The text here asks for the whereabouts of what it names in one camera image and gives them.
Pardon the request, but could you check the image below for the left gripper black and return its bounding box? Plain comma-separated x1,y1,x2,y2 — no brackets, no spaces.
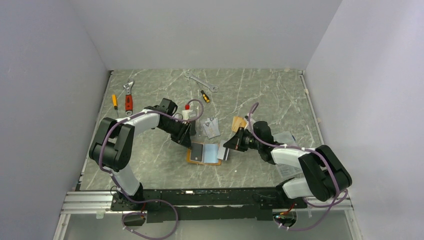
159,119,193,150

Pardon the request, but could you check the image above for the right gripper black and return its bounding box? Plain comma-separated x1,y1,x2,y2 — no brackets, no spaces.
223,127,262,152

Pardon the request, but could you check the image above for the dark credit card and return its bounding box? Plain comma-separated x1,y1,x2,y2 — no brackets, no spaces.
189,142,204,163

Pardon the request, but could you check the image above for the grey credit card stack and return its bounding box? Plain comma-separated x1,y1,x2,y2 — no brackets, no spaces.
200,117,221,139

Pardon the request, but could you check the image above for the orange leather card holder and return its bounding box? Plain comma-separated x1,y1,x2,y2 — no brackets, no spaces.
186,143,222,166

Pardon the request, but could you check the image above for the white striped credit card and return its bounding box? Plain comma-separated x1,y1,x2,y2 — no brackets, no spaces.
217,145,229,161

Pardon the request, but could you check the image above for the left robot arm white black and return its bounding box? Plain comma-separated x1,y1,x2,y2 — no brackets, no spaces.
88,98,196,210

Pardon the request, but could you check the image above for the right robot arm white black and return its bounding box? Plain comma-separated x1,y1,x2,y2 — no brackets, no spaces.
223,121,353,208

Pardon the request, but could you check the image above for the black yellow stubby screwdriver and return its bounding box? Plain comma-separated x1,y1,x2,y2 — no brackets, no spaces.
200,90,211,103

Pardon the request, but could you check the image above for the clear plastic screw box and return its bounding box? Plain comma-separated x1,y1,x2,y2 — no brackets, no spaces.
271,131,303,180

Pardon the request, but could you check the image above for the silver open-end wrench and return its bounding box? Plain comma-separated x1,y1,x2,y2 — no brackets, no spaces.
184,71,219,93

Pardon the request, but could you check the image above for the small yellow screwdriver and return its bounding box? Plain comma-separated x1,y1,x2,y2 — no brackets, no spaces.
112,94,119,117

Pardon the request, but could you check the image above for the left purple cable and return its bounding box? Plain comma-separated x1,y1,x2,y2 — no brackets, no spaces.
98,98,205,240

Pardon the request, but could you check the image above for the red handled adjustable wrench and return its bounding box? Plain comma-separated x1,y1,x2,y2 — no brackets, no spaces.
123,79,134,116

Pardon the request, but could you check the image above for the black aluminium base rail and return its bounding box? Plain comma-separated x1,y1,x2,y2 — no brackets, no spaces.
60,187,331,226

